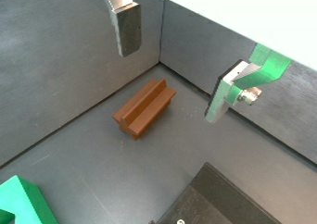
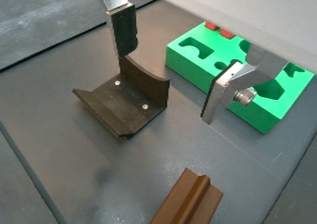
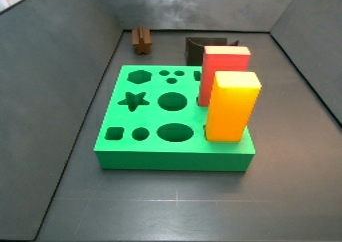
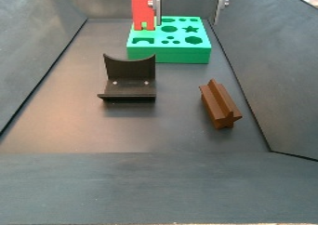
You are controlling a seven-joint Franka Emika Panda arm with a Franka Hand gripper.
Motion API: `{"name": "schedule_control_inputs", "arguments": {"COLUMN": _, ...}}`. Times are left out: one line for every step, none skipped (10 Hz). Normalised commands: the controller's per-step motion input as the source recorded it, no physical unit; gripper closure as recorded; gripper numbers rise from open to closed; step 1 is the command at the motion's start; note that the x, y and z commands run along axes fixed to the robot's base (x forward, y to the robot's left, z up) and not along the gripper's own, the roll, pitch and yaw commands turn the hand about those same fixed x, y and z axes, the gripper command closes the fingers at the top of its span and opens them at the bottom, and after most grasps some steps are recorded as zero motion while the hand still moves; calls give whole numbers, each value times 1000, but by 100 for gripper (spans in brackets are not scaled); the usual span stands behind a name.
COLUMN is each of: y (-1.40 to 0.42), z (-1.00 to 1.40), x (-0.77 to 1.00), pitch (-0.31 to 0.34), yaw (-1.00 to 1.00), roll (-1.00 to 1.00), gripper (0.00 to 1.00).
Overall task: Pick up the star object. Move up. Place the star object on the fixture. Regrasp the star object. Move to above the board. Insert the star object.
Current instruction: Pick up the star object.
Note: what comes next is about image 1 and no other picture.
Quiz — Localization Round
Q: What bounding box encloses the gripper 1 green right finger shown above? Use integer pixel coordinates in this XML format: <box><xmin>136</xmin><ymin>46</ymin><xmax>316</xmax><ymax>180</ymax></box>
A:
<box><xmin>205</xmin><ymin>44</ymin><xmax>292</xmax><ymax>123</ymax></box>

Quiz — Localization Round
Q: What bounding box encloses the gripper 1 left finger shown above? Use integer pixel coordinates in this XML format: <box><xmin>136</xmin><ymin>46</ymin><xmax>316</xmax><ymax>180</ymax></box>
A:
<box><xmin>104</xmin><ymin>0</ymin><xmax>142</xmax><ymax>57</ymax></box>

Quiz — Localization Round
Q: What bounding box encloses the brown star prism block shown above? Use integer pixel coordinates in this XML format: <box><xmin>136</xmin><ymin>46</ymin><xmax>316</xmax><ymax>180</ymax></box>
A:
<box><xmin>112</xmin><ymin>79</ymin><xmax>175</xmax><ymax>140</ymax></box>

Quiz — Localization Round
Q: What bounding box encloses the green shape sorter base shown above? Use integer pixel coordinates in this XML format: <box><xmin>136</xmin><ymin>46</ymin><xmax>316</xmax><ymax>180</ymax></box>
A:
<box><xmin>0</xmin><ymin>176</ymin><xmax>59</xmax><ymax>224</ymax></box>

